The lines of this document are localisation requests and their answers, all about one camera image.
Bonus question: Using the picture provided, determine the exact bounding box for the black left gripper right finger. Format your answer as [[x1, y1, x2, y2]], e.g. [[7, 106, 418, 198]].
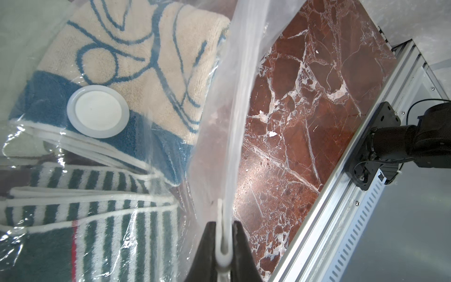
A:
[[231, 221, 263, 282]]

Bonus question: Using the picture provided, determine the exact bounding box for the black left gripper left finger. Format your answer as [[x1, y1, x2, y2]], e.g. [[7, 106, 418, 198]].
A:
[[184, 222, 217, 282]]

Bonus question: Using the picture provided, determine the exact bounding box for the white bag zipper slider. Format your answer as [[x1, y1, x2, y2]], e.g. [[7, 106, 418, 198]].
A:
[[214, 199, 233, 282]]

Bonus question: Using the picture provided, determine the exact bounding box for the green white striped towel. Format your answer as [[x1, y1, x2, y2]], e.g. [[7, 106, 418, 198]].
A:
[[1, 163, 179, 282]]

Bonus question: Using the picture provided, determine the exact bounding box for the clear plastic vacuum bag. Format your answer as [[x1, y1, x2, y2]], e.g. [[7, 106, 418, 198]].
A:
[[0, 0, 307, 282]]

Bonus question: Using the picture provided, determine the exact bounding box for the blue white striped towel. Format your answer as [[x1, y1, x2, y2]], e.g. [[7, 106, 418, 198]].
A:
[[8, 1, 230, 186]]

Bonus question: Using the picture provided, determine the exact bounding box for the cream towel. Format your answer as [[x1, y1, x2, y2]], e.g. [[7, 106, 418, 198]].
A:
[[1, 1, 75, 121]]

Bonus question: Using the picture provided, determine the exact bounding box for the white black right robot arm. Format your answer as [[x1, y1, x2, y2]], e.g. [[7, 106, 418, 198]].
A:
[[368, 102, 451, 169]]

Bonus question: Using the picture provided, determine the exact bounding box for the white vacuum bag valve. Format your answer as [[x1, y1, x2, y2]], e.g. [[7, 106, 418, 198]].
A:
[[66, 85, 130, 139]]

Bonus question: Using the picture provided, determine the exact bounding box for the aluminium frame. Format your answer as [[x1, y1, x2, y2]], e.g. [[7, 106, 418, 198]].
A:
[[271, 40, 450, 282]]

